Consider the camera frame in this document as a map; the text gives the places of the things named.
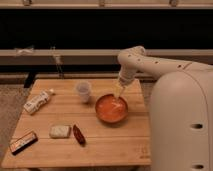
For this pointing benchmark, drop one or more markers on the white plastic bottle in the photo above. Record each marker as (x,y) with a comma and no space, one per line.
(34,104)

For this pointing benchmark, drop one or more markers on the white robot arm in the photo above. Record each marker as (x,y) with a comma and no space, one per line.
(181,109)

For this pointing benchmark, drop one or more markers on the orange bowl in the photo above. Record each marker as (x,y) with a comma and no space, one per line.
(110,109)

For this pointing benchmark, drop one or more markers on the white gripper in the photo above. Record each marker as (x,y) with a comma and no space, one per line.
(120,88)

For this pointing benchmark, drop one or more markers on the clear plastic cup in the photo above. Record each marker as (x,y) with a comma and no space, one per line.
(83,90)

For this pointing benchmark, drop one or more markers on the wooden table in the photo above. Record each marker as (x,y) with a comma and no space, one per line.
(122,144)

